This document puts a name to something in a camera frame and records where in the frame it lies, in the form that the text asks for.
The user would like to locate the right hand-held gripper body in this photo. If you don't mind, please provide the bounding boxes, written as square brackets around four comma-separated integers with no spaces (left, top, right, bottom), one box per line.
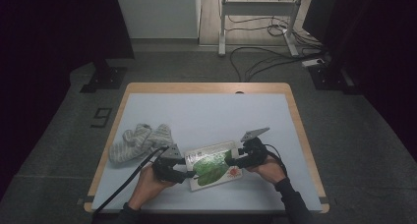
[240,127,270,168]

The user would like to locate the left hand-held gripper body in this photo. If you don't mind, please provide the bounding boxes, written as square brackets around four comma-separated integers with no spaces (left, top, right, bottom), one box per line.
[152,143,185,179]

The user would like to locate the white picture book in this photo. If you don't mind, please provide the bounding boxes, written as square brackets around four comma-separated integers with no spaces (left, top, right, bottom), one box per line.
[184,140,244,193]

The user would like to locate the grey striped cloth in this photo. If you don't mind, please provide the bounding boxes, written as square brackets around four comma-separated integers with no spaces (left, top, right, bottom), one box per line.
[108,123,175,164]

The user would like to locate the person's right hand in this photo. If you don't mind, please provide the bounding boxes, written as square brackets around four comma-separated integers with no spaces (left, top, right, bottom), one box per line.
[246,158,287,185]

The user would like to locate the person's left hand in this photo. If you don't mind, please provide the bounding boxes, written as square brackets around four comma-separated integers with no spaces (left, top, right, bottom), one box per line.
[127,164,176,212]

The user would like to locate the light blue table mat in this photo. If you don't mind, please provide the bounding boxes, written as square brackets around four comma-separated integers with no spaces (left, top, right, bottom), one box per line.
[91,92,324,214]

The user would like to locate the wooden table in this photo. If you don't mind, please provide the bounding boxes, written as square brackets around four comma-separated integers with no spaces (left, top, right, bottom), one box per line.
[84,82,329,215]

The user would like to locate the black floor tape mark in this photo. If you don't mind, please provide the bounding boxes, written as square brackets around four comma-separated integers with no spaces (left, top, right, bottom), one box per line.
[90,107,113,129]

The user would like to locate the black stand base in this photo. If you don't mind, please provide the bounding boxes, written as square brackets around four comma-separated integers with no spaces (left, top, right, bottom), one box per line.
[80,58,128,94]
[308,65,362,95]

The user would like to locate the white power strip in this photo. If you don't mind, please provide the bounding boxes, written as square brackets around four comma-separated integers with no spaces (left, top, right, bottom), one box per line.
[301,57,326,69]

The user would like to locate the black monitor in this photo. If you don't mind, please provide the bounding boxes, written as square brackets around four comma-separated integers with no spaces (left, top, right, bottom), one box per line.
[302,0,332,43]

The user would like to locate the white cabinet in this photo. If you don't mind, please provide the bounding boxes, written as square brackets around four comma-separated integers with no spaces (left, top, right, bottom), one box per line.
[113,0,202,40]

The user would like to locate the dark curtain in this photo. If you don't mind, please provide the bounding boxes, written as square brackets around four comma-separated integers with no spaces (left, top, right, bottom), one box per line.
[323,0,417,163]
[0,0,135,198]

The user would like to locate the thin black and red cable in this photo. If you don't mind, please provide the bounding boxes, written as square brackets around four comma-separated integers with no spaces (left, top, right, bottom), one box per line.
[264,143,289,179]

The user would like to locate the black cables on floor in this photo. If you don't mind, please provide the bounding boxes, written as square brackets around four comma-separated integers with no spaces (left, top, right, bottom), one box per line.
[227,14,328,84]

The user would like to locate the white metal stand frame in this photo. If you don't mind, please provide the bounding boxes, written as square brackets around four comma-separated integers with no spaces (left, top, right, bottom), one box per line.
[218,0,308,57]

